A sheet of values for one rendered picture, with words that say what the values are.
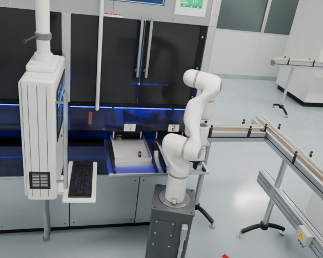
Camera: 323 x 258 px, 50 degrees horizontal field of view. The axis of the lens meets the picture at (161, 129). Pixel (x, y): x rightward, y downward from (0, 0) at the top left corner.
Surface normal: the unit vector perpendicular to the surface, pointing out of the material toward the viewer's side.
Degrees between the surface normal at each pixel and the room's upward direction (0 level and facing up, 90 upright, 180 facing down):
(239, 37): 90
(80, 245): 0
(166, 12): 90
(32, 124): 90
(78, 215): 90
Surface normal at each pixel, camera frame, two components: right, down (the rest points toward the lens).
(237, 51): 0.22, 0.45
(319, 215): -0.97, -0.01
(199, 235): 0.12, -0.89
